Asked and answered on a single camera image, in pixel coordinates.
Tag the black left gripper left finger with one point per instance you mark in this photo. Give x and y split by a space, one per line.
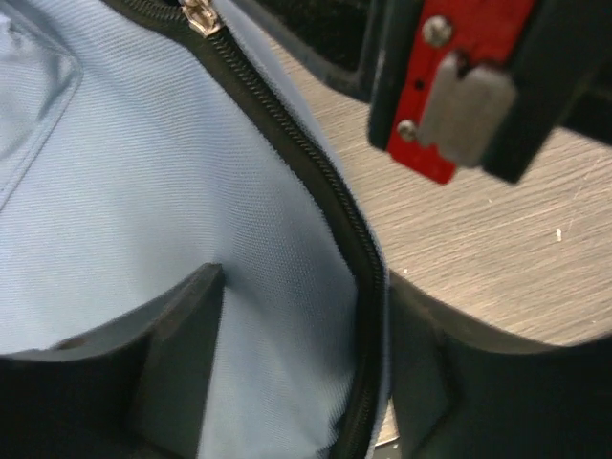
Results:
134 387

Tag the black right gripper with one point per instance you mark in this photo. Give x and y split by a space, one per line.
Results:
457 83

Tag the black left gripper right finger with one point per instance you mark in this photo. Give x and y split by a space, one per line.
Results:
464 389

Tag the light blue fabric backpack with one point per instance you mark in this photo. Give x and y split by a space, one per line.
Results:
141 141

